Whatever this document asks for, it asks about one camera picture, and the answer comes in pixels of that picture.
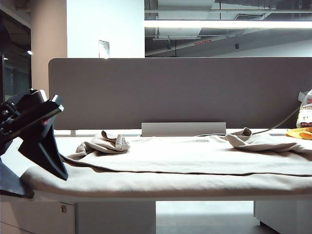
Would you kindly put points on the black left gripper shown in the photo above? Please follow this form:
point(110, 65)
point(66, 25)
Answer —
point(31, 122)

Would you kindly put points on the beige T-shirt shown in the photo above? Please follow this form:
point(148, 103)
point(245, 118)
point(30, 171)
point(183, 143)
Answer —
point(158, 165)

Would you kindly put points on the round cabinet lock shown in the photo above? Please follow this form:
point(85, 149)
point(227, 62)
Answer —
point(63, 208)

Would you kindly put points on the white drawer cabinet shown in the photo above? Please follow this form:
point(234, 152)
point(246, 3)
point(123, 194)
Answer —
point(97, 219)

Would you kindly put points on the grey-brown desk divider panel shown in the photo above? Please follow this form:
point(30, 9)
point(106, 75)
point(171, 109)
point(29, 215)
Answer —
point(175, 92)

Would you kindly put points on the red ceiling sign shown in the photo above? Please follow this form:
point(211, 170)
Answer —
point(202, 43)

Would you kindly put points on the white ceiling light strip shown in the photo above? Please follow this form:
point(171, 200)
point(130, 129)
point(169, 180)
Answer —
point(219, 24)

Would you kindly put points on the white side cabinet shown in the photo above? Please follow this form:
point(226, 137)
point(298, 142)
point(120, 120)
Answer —
point(285, 214)

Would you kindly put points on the yellow cloth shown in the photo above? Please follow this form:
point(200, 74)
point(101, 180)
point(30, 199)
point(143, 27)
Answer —
point(298, 132)

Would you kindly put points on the clear snack bag red print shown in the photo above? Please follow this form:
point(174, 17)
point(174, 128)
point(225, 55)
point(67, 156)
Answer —
point(306, 114)

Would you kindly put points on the small white divider bracket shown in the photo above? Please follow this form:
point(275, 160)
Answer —
point(73, 132)

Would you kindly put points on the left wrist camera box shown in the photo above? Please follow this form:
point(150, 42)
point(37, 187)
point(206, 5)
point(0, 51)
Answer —
point(26, 100)

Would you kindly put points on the silver wall plate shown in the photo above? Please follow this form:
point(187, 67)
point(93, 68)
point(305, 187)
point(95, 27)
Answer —
point(103, 48)

